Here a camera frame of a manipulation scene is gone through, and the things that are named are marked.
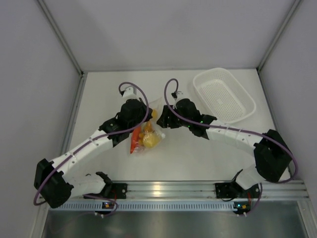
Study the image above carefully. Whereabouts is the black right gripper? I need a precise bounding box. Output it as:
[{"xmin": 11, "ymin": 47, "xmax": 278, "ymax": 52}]
[{"xmin": 157, "ymin": 105, "xmax": 192, "ymax": 129}]

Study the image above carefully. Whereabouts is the clear zip top bag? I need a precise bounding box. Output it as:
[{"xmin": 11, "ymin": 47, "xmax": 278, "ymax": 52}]
[{"xmin": 130, "ymin": 98, "xmax": 165, "ymax": 155}]

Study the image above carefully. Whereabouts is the yellow fake pear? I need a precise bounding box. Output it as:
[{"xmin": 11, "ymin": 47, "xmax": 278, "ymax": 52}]
[{"xmin": 143, "ymin": 132, "xmax": 161, "ymax": 148}]

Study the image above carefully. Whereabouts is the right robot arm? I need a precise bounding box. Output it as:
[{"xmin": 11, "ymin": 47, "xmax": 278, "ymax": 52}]
[{"xmin": 157, "ymin": 99, "xmax": 292, "ymax": 197}]

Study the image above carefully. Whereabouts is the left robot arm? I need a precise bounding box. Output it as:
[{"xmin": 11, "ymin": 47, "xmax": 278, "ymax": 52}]
[{"xmin": 34, "ymin": 99, "xmax": 152, "ymax": 208}]

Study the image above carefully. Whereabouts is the yellow fake lemon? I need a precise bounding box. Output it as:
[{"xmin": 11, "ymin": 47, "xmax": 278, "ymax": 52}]
[{"xmin": 151, "ymin": 109, "xmax": 158, "ymax": 119}]

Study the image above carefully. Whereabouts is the orange fake fruit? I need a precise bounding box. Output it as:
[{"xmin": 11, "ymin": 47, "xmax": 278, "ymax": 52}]
[{"xmin": 142, "ymin": 121, "xmax": 154, "ymax": 133}]

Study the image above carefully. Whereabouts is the fake carrot with green leaves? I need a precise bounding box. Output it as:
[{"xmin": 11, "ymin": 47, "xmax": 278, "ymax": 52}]
[{"xmin": 130, "ymin": 126, "xmax": 141, "ymax": 154}]

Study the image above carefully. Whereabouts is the white perforated plastic basket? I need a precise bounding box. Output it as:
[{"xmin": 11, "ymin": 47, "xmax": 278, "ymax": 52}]
[{"xmin": 193, "ymin": 67, "xmax": 257, "ymax": 124}]

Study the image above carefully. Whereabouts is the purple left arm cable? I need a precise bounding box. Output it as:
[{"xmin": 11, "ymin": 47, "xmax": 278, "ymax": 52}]
[{"xmin": 33, "ymin": 81, "xmax": 153, "ymax": 206}]

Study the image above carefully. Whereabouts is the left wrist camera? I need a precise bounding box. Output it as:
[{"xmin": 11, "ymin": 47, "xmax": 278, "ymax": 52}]
[{"xmin": 120, "ymin": 86, "xmax": 137, "ymax": 100}]

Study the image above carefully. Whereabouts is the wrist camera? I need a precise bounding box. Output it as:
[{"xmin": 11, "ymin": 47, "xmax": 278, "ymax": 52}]
[
  {"xmin": 171, "ymin": 91, "xmax": 184, "ymax": 103},
  {"xmin": 120, "ymin": 86, "xmax": 137, "ymax": 100}
]

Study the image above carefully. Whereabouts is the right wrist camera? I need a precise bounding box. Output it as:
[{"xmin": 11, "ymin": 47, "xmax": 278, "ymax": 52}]
[{"xmin": 171, "ymin": 91, "xmax": 184, "ymax": 103}]

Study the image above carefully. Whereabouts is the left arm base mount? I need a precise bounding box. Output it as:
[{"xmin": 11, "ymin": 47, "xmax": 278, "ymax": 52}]
[{"xmin": 84, "ymin": 182, "xmax": 128, "ymax": 200}]

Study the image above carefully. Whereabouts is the white slotted cable duct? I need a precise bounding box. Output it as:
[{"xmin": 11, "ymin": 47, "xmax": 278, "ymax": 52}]
[{"xmin": 55, "ymin": 200, "xmax": 240, "ymax": 211}]

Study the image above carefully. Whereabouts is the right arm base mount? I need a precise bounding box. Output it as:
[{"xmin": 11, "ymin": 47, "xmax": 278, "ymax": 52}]
[{"xmin": 215, "ymin": 170, "xmax": 248, "ymax": 201}]

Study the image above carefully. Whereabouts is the aluminium mounting rail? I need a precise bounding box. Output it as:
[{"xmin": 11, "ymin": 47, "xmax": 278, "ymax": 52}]
[{"xmin": 74, "ymin": 180, "xmax": 308, "ymax": 199}]

